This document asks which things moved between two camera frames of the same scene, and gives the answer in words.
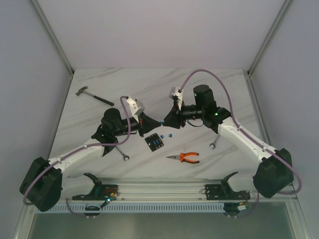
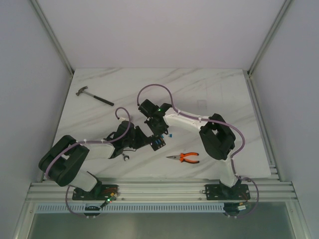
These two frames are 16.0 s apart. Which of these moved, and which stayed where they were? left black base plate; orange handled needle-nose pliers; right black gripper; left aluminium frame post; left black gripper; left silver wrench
Moved: right black gripper; left black gripper
Stayed: left silver wrench; left aluminium frame post; left black base plate; orange handled needle-nose pliers
